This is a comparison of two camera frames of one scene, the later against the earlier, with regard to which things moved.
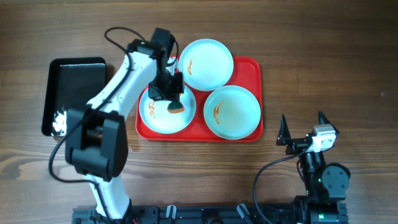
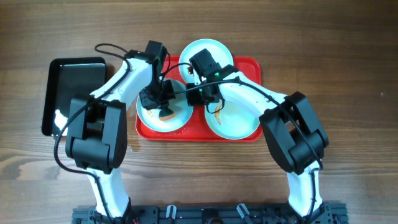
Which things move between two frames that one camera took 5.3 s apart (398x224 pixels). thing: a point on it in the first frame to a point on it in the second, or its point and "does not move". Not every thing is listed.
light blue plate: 232,112 does not move
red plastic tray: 247,73 does not move
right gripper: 300,145 to 203,97
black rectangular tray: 69,83 does not move
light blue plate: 156,115 does not move
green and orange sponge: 176,107 to 166,114
